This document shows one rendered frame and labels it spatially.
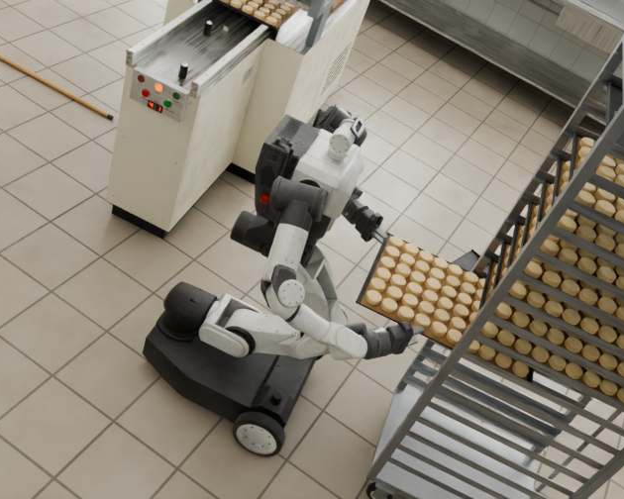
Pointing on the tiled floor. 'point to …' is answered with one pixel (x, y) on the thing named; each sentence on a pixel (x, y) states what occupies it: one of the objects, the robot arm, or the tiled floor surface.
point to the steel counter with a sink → (500, 47)
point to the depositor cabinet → (287, 74)
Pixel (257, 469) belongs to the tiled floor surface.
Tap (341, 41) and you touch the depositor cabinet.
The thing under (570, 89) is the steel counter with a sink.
